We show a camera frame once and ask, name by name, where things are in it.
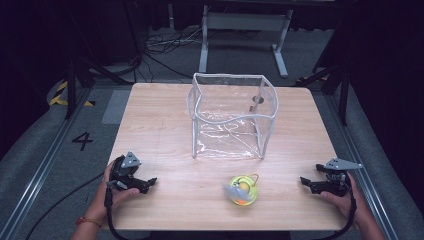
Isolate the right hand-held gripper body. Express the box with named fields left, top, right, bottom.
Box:
left=315, top=157, right=363, bottom=198

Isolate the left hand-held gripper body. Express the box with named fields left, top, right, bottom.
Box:
left=109, top=151, right=143, bottom=193

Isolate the person's right hand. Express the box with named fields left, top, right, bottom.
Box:
left=319, top=173, right=372, bottom=228

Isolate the person's left hand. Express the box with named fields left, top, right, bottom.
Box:
left=85, top=160, right=142, bottom=222

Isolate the yellow round toy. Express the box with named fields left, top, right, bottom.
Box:
left=222, top=173, right=261, bottom=207

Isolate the clear plastic bag white trim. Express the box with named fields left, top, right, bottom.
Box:
left=186, top=72, right=280, bottom=161

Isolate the black tripod stand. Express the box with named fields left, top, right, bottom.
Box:
left=63, top=0, right=134, bottom=120
left=294, top=49, right=354, bottom=127

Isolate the metal floor rail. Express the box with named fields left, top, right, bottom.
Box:
left=0, top=87, right=93, bottom=240
left=324, top=93, right=401, bottom=240

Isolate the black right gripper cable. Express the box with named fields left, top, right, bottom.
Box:
left=311, top=181, right=358, bottom=240

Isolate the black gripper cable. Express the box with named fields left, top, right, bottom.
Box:
left=311, top=181, right=358, bottom=240
left=103, top=181, right=134, bottom=240

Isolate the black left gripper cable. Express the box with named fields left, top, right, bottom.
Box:
left=103, top=181, right=134, bottom=240

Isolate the red and gold bracelet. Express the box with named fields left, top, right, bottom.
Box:
left=75, top=216, right=103, bottom=229

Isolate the thin black floor cable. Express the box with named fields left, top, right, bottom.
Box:
left=23, top=171, right=107, bottom=240

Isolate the bundle of floor cables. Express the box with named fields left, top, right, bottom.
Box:
left=133, top=26, right=204, bottom=84

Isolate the white metal desk frame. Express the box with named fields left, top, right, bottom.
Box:
left=198, top=4, right=295, bottom=80

